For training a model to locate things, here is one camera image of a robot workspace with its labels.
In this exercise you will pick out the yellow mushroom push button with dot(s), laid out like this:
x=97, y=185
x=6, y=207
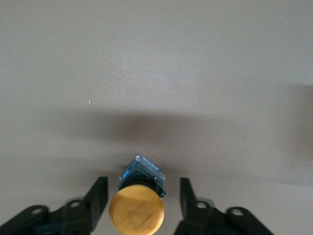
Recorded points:
x=137, y=210

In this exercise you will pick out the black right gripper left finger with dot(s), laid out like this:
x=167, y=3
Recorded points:
x=95, y=198

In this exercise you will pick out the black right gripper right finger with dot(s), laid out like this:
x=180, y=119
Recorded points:
x=193, y=210

